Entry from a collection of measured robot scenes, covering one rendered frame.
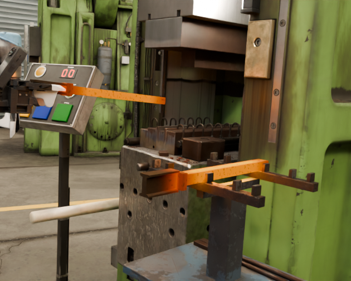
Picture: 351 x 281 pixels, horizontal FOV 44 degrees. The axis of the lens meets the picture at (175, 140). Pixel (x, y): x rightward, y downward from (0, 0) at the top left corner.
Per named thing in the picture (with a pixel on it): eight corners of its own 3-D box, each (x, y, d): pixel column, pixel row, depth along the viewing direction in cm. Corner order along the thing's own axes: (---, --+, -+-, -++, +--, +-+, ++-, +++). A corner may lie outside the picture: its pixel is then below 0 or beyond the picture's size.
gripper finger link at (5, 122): (-5, 137, 145) (-2, 114, 149) (14, 138, 147) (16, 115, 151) (-6, 133, 143) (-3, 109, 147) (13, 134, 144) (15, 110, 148)
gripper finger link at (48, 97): (64, 107, 115) (29, 106, 110) (65, 85, 115) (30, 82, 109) (68, 108, 113) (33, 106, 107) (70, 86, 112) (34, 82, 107)
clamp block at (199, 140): (198, 161, 135) (199, 141, 134) (180, 157, 142) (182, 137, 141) (225, 159, 143) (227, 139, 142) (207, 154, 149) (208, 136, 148)
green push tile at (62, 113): (65, 121, 169) (72, 104, 171) (50, 119, 172) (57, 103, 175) (68, 123, 170) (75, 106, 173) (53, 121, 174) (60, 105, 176)
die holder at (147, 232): (180, 304, 136) (189, 165, 130) (116, 261, 165) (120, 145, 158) (288, 263, 172) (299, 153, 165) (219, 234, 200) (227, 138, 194)
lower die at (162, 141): (174, 155, 144) (175, 130, 143) (139, 145, 160) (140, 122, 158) (256, 148, 171) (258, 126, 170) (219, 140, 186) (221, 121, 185)
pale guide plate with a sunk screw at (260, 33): (266, 78, 129) (271, 19, 126) (243, 77, 135) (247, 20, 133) (270, 78, 130) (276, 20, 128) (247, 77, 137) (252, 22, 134)
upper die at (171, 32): (180, 46, 139) (182, 16, 138) (144, 47, 155) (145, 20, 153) (263, 57, 166) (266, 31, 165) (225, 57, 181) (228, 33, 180)
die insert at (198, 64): (194, 67, 150) (195, 49, 149) (180, 67, 155) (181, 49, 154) (251, 72, 169) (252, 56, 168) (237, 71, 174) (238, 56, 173)
